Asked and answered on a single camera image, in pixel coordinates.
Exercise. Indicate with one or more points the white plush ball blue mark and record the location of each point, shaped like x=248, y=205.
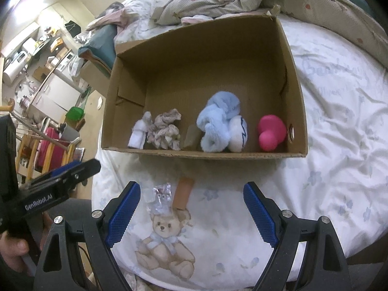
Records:
x=238, y=139

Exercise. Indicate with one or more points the orange brown cylinder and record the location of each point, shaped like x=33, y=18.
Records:
x=183, y=194

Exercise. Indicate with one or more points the person's dark grey trousers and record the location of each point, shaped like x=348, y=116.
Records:
x=80, y=206

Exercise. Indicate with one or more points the pink rubber duck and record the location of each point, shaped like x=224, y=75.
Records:
x=271, y=133

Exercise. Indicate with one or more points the cream scrunchie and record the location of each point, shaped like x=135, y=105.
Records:
x=165, y=138

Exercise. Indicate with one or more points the beige bedside cabinet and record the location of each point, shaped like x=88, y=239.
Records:
x=94, y=78

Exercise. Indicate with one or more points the teal pillow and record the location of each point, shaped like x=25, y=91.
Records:
x=100, y=41

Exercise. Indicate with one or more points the grey bin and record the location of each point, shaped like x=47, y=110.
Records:
x=70, y=133

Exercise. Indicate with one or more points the light blue fluffy cloth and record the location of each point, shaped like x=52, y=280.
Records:
x=216, y=118

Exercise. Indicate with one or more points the patterned beige scrunchie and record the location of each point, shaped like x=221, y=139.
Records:
x=169, y=116

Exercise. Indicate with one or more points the small pink cloth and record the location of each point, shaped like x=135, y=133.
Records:
x=197, y=19

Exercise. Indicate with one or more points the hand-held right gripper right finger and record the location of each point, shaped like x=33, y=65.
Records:
x=260, y=215

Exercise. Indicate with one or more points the pink suitcase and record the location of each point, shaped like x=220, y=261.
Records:
x=48, y=148

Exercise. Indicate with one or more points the white kitchen appliance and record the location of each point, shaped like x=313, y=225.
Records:
x=15, y=68

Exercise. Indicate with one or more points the wooden chair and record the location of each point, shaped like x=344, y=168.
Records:
x=30, y=169

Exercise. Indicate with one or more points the brown cardboard box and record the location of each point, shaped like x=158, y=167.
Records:
x=188, y=75

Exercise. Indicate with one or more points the white crumpled tissue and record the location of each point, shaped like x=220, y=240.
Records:
x=100, y=103

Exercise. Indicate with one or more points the pink blanket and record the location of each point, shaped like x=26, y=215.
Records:
x=118, y=16

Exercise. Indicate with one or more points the white bear print bed sheet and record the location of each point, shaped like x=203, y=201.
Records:
x=333, y=127

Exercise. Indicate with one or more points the white cabinet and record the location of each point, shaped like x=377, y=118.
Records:
x=57, y=97

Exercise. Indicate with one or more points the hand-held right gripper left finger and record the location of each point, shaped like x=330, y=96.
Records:
x=124, y=215

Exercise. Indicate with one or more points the clear plastic bag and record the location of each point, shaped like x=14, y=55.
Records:
x=82, y=38

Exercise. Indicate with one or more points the person's left hand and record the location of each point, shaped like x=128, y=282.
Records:
x=15, y=248

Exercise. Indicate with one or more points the clear plastic packet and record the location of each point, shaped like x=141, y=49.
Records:
x=159, y=201

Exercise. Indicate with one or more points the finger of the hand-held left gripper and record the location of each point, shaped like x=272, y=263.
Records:
x=62, y=169
x=88, y=169

